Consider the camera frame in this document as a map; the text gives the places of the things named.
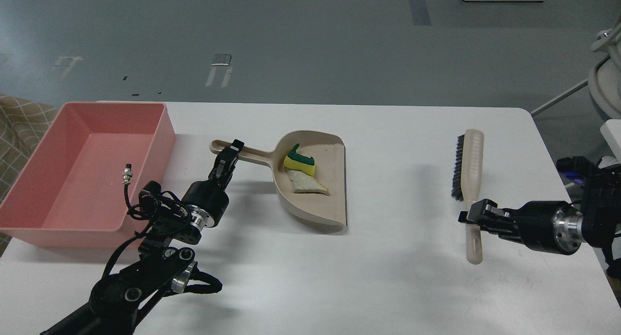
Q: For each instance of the beige hand brush black bristles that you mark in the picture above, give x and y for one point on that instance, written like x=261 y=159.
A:
x=466 y=184

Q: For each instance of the white chair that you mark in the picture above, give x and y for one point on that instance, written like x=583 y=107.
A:
x=577 y=132

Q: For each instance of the yellow green sponge piece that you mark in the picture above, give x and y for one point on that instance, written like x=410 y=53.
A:
x=299 y=162

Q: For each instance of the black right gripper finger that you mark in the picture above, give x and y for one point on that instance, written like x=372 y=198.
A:
x=503 y=227
x=486 y=211

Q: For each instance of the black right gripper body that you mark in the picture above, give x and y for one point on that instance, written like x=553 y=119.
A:
x=546 y=226

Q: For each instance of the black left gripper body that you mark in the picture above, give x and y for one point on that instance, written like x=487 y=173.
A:
x=207 y=201

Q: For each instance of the beige plastic dustpan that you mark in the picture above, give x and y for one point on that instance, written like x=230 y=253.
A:
x=328 y=151

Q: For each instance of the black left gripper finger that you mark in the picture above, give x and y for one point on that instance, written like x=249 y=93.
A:
x=234 y=151
x=223 y=168

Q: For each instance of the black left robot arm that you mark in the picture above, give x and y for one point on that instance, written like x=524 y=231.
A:
x=158 y=261

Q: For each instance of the beige checkered cloth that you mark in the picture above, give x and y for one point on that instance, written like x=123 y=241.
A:
x=23 y=124

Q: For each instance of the pink plastic bin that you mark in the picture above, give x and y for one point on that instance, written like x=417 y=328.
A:
x=70 y=193

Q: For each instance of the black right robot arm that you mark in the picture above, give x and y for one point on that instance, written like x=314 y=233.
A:
x=599 y=205

